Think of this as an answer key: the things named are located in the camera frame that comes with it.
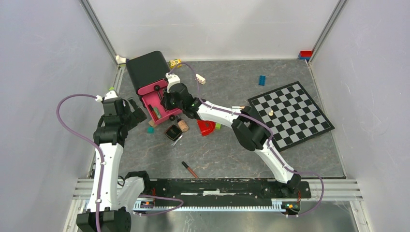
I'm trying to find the black white chessboard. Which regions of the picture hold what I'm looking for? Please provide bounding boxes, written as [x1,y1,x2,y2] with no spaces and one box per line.
[248,81,335,152]

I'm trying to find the silver tweezers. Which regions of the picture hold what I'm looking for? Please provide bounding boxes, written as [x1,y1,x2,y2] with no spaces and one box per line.
[171,135,183,147]

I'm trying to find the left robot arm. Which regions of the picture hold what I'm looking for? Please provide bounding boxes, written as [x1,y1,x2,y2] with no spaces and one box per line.
[76,97,152,232]

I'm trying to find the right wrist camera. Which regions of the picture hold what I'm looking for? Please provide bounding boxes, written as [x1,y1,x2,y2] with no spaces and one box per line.
[165,72,180,93]

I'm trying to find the red blue corner blocks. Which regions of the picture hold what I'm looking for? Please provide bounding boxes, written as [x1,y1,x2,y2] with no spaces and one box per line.
[298,51,313,60]

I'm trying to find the red lipstick tube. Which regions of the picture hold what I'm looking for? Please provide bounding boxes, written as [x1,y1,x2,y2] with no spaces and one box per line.
[148,104,158,121]

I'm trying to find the white toy block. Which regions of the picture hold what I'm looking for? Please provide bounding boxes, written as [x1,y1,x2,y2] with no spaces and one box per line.
[115,55,127,65]

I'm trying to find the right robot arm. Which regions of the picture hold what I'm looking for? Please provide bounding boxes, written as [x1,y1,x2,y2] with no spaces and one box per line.
[161,83,301,197]

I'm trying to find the black pink drawer organizer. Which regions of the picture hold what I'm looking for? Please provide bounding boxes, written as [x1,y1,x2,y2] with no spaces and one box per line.
[126,51,182,125]

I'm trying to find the foundation bottle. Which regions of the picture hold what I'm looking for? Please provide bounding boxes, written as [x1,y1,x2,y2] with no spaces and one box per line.
[177,118,189,132]

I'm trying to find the blue lego brick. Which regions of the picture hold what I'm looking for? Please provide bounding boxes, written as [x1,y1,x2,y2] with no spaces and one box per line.
[258,75,266,86]

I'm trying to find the red D-shaped toy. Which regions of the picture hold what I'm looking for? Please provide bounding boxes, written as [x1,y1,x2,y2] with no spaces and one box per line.
[197,120,216,137]

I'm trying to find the brown lip gloss tube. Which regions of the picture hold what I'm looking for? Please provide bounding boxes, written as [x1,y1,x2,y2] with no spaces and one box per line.
[181,161,199,179]

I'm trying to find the yellow toy block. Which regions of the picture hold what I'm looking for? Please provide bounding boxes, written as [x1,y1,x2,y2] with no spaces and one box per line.
[169,59,182,69]

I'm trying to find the green lip balm tube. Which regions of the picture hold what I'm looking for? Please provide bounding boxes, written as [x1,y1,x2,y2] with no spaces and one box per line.
[153,107,162,119]

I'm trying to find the black compact case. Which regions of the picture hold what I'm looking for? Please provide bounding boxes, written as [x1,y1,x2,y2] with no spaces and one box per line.
[165,125,183,141]

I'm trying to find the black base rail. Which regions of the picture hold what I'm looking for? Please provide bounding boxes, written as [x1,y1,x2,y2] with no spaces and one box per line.
[148,178,311,209]

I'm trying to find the wooden cube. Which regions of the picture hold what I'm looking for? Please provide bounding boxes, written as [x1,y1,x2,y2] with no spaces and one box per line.
[148,120,157,128]

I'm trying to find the white lego brick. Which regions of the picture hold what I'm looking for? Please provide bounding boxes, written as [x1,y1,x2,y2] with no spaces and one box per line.
[195,74,206,85]

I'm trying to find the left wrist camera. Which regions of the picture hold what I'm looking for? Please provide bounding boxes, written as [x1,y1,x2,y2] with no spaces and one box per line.
[95,90,119,102]

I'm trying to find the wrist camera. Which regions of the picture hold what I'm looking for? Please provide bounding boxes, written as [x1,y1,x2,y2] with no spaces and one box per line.
[165,72,180,93]
[95,90,119,102]

